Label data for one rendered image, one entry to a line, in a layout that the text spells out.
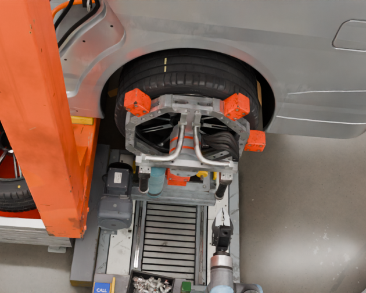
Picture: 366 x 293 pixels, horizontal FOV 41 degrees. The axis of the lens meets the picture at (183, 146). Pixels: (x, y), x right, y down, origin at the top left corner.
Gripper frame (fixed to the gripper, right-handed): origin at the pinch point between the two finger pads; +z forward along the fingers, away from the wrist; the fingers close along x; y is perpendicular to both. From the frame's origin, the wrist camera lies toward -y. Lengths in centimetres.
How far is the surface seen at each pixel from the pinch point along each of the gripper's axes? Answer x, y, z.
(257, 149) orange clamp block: 15.9, -1.4, 30.5
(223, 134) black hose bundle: -3.3, -20.9, 24.6
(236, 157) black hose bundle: 3.1, -16.1, 17.1
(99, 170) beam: -62, 70, 48
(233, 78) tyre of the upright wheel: -1, -31, 46
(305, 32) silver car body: 20, -63, 45
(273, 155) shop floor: 48, 83, 76
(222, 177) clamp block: -2.0, -12.1, 9.2
